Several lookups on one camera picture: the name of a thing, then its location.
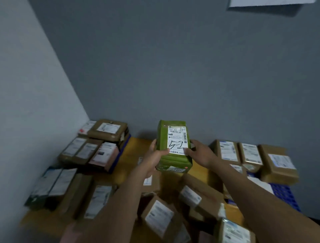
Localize person's left hand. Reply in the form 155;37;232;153
140;139;170;179

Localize person's right hand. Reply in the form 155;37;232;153
184;140;219;170

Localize small cardboard parcel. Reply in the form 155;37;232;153
78;120;97;136
210;140;241;166
237;143;264;174
59;136;88;164

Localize small tall box white labels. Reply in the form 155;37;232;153
140;170;162;194

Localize light green parcel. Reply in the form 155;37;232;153
156;120;193;174

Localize box with black KARRIE band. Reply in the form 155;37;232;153
87;119;129;148

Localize box marked 3-3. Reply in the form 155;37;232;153
141;194;186;243

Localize box of stack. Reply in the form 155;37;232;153
56;174;93;219
77;184;117;223

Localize dark green box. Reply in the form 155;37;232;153
25;168;63;210

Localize person's right forearm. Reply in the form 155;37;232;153
207;158;320;243

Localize person's left forearm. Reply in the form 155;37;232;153
82;168;153;243

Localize blue plastic grid pallet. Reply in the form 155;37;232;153
225;170;302;213
109;134;132;174

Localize white paper note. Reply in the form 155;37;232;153
247;176;275;195

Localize white paper on wall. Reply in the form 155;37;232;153
229;0;317;7

